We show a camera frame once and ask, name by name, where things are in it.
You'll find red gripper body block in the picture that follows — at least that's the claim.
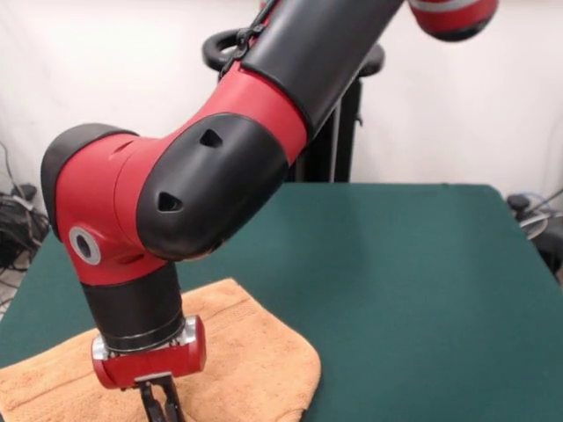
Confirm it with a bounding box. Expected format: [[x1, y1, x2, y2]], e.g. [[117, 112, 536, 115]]
[[91, 315, 208, 391]]

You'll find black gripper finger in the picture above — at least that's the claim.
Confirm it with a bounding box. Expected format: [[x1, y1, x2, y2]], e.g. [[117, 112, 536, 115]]
[[138, 380, 168, 422], [157, 373, 188, 422]]

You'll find tan terry towel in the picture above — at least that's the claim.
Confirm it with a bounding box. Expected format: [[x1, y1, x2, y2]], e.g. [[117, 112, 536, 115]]
[[0, 276, 321, 422]]

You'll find dark green table cloth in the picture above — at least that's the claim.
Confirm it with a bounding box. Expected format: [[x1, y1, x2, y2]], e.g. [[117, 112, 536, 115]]
[[0, 182, 563, 422]]

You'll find grey chair base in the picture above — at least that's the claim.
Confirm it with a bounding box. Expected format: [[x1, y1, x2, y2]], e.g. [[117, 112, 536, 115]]
[[505, 193, 563, 282]]

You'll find black cable tangle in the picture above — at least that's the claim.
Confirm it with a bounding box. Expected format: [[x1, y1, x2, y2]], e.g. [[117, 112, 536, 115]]
[[0, 140, 55, 273]]

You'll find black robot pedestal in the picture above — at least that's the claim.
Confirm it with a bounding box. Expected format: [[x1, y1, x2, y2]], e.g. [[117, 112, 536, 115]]
[[201, 30, 387, 184]]

